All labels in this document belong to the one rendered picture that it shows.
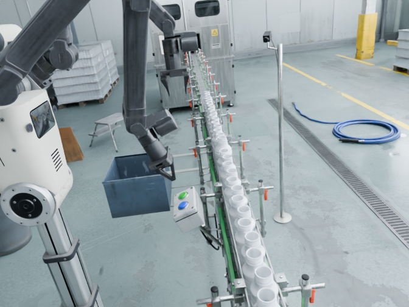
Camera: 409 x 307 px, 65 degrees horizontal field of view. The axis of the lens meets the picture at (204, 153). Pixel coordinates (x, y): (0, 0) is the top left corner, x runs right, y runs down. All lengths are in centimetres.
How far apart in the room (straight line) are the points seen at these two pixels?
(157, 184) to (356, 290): 140
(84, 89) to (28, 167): 665
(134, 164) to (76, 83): 584
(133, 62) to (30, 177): 49
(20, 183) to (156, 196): 77
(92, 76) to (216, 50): 304
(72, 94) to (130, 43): 698
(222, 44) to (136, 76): 492
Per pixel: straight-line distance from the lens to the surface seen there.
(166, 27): 119
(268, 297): 72
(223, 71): 580
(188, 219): 104
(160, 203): 172
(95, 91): 764
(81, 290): 141
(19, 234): 319
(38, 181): 110
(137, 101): 90
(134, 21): 79
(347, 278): 242
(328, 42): 1223
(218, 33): 572
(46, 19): 78
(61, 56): 124
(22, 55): 82
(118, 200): 174
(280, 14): 1163
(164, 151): 102
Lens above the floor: 168
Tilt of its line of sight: 24 degrees down
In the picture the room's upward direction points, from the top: 7 degrees counter-clockwise
